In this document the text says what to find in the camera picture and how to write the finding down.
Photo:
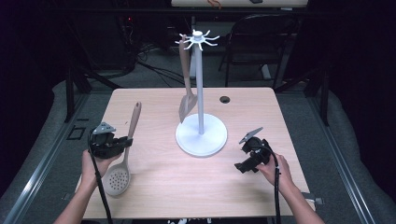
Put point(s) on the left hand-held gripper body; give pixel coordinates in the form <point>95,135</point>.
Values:
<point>106,146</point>

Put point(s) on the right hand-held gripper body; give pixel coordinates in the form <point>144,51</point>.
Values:
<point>257,152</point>

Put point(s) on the beige skimmer spoon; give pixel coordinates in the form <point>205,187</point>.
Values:
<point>116,180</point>

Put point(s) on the white utensil rack stand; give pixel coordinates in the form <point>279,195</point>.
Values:
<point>200,137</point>

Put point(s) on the beige solid spatula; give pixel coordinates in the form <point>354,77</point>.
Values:
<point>183,113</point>

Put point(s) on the beige slotted spatula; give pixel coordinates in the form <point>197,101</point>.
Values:
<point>193,100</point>

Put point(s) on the person's right hand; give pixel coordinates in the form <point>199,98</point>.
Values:
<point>277,174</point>

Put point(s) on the person's left hand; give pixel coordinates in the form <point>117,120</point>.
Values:
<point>96,169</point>

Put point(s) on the black metal stand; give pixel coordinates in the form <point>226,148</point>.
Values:
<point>70,93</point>
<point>323,99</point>

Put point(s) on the dark equipment with red light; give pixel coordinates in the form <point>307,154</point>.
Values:
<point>128,37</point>

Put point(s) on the black folding chair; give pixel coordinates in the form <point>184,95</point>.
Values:
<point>258,34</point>

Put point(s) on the white background table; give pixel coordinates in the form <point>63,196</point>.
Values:
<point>236,3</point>

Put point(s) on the grey metal table bracket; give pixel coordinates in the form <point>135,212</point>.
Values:
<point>314,199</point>
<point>67,196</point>

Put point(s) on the aluminium floor rail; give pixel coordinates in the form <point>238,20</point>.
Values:
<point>342,168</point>
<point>40,168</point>

